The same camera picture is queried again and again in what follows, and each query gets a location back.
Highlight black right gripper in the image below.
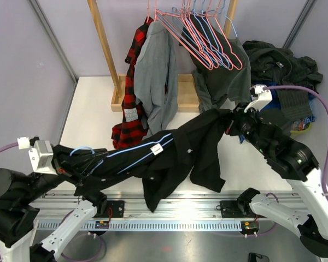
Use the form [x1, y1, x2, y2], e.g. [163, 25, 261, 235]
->
[218, 102, 272, 156]

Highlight blue wire hanger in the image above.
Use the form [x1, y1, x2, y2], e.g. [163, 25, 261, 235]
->
[69, 133, 174, 175]

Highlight black button shirt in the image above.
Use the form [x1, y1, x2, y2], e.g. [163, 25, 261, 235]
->
[53, 108, 235, 213]

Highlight grey shirt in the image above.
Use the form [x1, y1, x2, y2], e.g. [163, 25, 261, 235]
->
[134, 21, 178, 138]

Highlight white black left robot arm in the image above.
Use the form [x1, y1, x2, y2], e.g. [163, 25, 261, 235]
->
[0, 141, 108, 261]

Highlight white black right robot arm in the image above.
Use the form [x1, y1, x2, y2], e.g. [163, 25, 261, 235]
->
[226, 108, 328, 258]

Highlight blue checked shirt in basket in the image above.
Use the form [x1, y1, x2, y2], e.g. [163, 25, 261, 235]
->
[270, 87, 318, 129]

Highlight dark green t-shirt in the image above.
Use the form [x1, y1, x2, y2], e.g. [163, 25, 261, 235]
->
[190, 37, 252, 114]

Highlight dark striped shirt on pile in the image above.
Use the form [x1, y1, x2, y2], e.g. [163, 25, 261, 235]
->
[242, 40, 324, 123]

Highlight red black plaid shirt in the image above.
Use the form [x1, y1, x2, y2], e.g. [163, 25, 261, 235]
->
[111, 17, 154, 149]

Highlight green laundry basket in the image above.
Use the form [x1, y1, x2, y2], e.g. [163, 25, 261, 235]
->
[290, 120, 312, 138]

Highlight wooden clothes rack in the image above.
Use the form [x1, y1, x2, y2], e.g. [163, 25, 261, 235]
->
[87, 0, 238, 112]

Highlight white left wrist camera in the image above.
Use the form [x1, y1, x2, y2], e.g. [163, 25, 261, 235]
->
[17, 136, 57, 175]

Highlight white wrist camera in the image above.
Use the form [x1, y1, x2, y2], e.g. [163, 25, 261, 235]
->
[17, 136, 57, 175]
[244, 84, 272, 112]

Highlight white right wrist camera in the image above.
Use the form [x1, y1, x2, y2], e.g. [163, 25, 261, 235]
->
[244, 84, 272, 112]

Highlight white slotted cable duct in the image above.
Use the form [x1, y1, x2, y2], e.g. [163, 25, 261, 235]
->
[34, 220, 243, 232]

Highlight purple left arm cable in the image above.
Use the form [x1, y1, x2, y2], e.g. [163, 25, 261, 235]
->
[0, 144, 20, 162]

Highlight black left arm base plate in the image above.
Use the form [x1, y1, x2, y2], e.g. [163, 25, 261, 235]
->
[95, 200, 125, 218]

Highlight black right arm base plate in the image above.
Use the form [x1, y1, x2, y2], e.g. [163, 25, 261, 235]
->
[219, 200, 255, 218]

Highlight aluminium rail frame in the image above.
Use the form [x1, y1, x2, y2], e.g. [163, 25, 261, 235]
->
[30, 190, 309, 222]

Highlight pink and blue wire hangers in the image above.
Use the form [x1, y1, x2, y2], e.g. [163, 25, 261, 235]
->
[154, 1, 243, 71]

